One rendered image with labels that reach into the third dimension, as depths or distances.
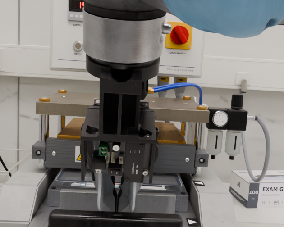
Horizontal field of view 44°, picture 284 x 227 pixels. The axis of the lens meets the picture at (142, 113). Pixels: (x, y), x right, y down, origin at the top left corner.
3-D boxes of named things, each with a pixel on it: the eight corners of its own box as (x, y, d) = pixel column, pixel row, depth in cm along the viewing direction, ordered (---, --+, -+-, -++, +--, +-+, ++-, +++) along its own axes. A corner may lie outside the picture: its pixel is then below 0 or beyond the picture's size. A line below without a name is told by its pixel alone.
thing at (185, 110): (63, 129, 80) (64, 71, 78) (199, 136, 81) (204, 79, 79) (34, 159, 56) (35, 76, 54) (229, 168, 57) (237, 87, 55)
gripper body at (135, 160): (78, 186, 35) (75, 73, 30) (88, 139, 43) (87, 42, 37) (154, 189, 36) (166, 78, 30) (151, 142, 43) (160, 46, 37)
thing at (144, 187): (54, 195, 51) (54, 180, 51) (61, 182, 57) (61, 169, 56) (181, 201, 52) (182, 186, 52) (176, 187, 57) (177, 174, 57)
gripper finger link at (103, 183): (87, 238, 41) (87, 174, 37) (93, 202, 46) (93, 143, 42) (114, 239, 41) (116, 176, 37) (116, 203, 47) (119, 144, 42)
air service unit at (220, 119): (187, 155, 82) (192, 91, 80) (249, 157, 82) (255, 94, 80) (190, 161, 77) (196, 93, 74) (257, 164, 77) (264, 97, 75)
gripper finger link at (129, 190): (114, 239, 41) (117, 176, 37) (116, 203, 47) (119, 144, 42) (141, 240, 41) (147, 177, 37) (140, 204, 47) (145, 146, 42)
